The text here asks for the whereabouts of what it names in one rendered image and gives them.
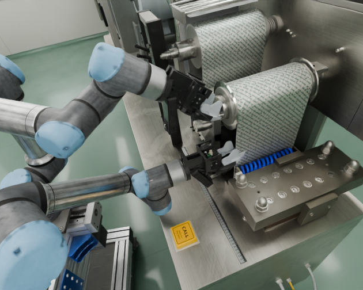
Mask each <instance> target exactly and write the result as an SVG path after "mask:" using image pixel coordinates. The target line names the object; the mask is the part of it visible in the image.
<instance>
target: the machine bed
mask: <svg viewBox="0 0 363 290"><path fill-rule="evenodd" d="M122 98H123V101H124V105H125V107H126V111H127V114H128V117H129V121H130V124H131V127H132V130H133V133H134V137H135V140H136V143H137V146H138V150H139V153H140V156H141V159H142V163H143V166H144V169H145V170H147V169H151V168H153V167H156V166H159V165H162V164H164V163H167V162H170V161H174V160H176V159H178V160H179V159H180V154H183V152H182V150H181V148H182V147H186V149H187V151H188V153H189V154H193V153H195V152H197V151H196V144H199V143H202V142H203V141H202V139H201V138H200V137H199V132H198V133H197V132H196V131H195V129H194V127H193V128H190V127H192V125H191V116H189V115H187V114H185V113H183V112H181V111H180V110H179V109H177V114H178V118H179V125H180V132H181V138H182V142H181V143H178V144H175V145H172V142H171V139H170V136H169V134H168V132H167V131H166V130H165V128H164V126H163V123H162V118H161V113H160V109H159V106H158V101H152V100H149V99H147V98H144V97H141V96H138V95H136V94H133V93H130V92H128V91H127V92H126V93H125V95H124V96H123V97H122ZM233 177H234V172H231V173H228V174H226V175H221V176H220V177H218V178H215V179H213V180H212V182H213V184H212V185H211V186H210V187H208V190H209V192H210V194H211V195H212V197H213V199H214V201H215V203H216V205H217V207H218V209H219V210H220V212H221V214H222V216H223V217H224V219H225V221H226V223H227V225H228V227H229V229H230V230H231V232H232V234H233V236H234V238H235V240H236V242H237V244H238V245H239V247H240V249H241V251H242V252H243V254H244V256H245V259H246V260H247V262H245V263H243V264H240V262H239V260H238V258H237V256H236V254H235V253H234V251H233V249H232V247H231V245H230V243H229V241H228V239H227V237H226V235H225V233H224V231H223V229H222V227H221V225H220V223H219V221H218V219H217V217H216V215H215V214H214V212H213V210H212V208H211V206H210V204H209V202H208V200H207V198H206V196H205V194H204V192H203V190H202V188H201V186H200V184H199V182H198V180H197V179H196V178H194V177H193V176H192V175H191V179H190V180H188V181H186V182H185V183H183V184H180V185H177V186H174V187H171V188H169V189H168V190H169V194H170V196H171V199H172V200H171V201H172V208H171V210H170V211H169V212H168V213H166V214H165V215H159V218H160V221H161V225H162V228H163V230H164V234H165V237H166V240H167V244H168V247H169V251H170V253H171V257H172V260H173V264H174V266H175V270H176V273H177V277H178V279H179V283H180V286H181V290H205V289H208V288H210V287H212V286H214V285H217V284H219V283H221V282H223V281H225V280H227V279H229V278H232V277H234V276H236V275H238V274H240V273H242V272H245V271H247V270H249V269H251V268H254V267H256V266H258V265H260V264H262V263H264V262H267V261H269V260H271V259H273V258H275V257H277V256H279V255H282V254H284V253H286V252H289V251H291V250H293V249H295V248H297V247H299V246H302V245H304V244H306V243H308V242H310V241H312V240H314V239H317V238H319V237H321V236H323V235H326V234H328V233H329V232H332V231H334V230H337V229H339V228H341V227H343V226H345V225H347V224H349V223H352V222H354V221H356V220H358V219H360V218H363V204H362V203H361V202H360V201H359V200H358V199H357V198H355V197H354V196H353V195H352V194H351V193H350V192H349V191H348V192H345V193H342V194H340V195H339V197H338V199H337V201H335V203H334V204H333V206H332V207H331V209H330V210H329V212H328V213H327V214H326V215H324V216H322V217H320V218H318V219H315V220H313V221H311V222H309V223H306V224H304V225H302V226H301V225H300V224H299V223H298V222H297V219H298V218H295V219H293V220H291V221H289V222H286V223H284V224H282V225H280V226H277V227H275V228H272V229H270V230H268V231H266V232H265V231H264V230H263V229H262V228H261V229H260V230H257V231H253V230H252V228H251V226H250V225H249V223H248V222H247V220H246V219H244V218H243V213H242V212H241V210H240V208H239V207H238V205H237V204H236V202H235V201H234V199H233V197H232V196H231V195H230V194H229V192H228V191H227V189H226V187H225V180H228V179H230V178H233ZM186 221H191V223H192V225H193V227H194V230H195V232H196V234H197V237H198V239H199V241H200V243H198V244H196V245H193V246H191V247H189V248H186V249H184V250H182V251H179V252H176V250H175V247H174V244H173V241H172V237H171V234H170V232H169V229H171V227H174V226H176V225H178V224H181V223H184V222H186Z"/></svg>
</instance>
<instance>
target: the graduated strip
mask: <svg viewBox="0 0 363 290"><path fill-rule="evenodd" d="M181 150H182V152H183V153H184V154H185V156H187V155H189V153H188V151H187V149H186V147H182V148H181ZM198 182H199V181H198ZM199 184H200V186H201V188H202V190H203V192H204V194H205V196H206V198H207V200H208V202H209V204H210V206H211V208H212V210H213V212H214V214H215V215H216V217H217V219H218V221H219V223H220V225H221V227H222V229H223V231H224V233H225V235H226V237H227V239H228V241H229V243H230V245H231V247H232V249H233V251H234V253H235V254H236V256H237V258H238V260H239V262H240V264H243V263H245V262H247V260H246V259H245V256H244V254H243V252H242V251H241V249H240V247H239V245H238V244H237V242H236V240H235V238H234V236H233V234H232V232H231V230H230V229H229V227H228V225H227V223H226V221H225V219H224V217H223V216H222V214H221V212H220V210H219V209H218V207H217V205H216V203H215V201H214V199H213V197H212V195H211V194H210V192H209V190H208V188H207V187H206V186H204V185H203V184H202V183H201V182H199Z"/></svg>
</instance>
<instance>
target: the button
mask: <svg viewBox="0 0 363 290"><path fill-rule="evenodd" d="M171 232H172V235H173V238H174V241H175V244H176V247H177V249H181V248H183V247H185V246H188V245H190V244H192V243H195V242H197V238H196V235H195V233H194V230H193V228H192V225H191V223H190V221H186V222H184V223H181V224H178V225H176V226H174V227H171Z"/></svg>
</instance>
